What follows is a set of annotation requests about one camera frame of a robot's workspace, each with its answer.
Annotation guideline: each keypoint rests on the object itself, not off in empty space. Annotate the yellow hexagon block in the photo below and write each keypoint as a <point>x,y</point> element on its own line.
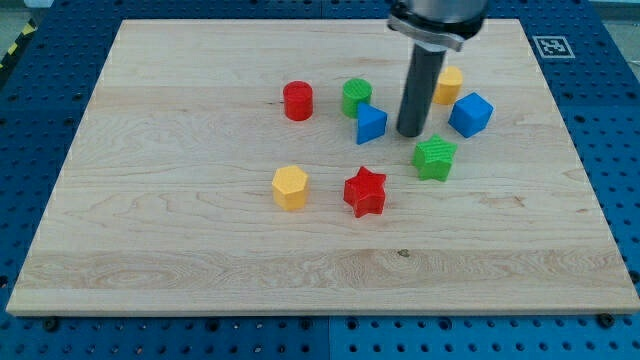
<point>290,186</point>

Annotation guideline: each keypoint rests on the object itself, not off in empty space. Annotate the red star block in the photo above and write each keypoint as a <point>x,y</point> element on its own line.
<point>365,192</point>

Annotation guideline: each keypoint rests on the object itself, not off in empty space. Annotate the blue triangle block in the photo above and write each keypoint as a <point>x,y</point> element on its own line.
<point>371,123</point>

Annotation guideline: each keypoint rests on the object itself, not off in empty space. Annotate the red cylinder block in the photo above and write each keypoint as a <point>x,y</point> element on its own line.
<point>298,100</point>

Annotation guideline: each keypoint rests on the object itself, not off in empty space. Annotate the green cylinder block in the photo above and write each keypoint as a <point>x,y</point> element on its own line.
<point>354,92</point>

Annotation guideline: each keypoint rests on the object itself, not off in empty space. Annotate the light wooden board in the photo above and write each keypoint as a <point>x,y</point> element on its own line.
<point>164,204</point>

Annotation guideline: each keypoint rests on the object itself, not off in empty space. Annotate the green star block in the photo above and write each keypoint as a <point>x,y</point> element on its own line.
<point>434,158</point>

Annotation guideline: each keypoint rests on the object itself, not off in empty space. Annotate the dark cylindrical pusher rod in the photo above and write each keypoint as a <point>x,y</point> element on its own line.
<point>421,81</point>

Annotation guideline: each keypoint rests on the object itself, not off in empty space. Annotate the yellow cylinder block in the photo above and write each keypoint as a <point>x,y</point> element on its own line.
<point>448,86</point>

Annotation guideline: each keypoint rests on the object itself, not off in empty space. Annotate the blue cube block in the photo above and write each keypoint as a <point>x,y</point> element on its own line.
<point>470,114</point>

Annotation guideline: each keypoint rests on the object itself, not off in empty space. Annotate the white fiducial marker tag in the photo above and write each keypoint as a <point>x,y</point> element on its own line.
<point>553,47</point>

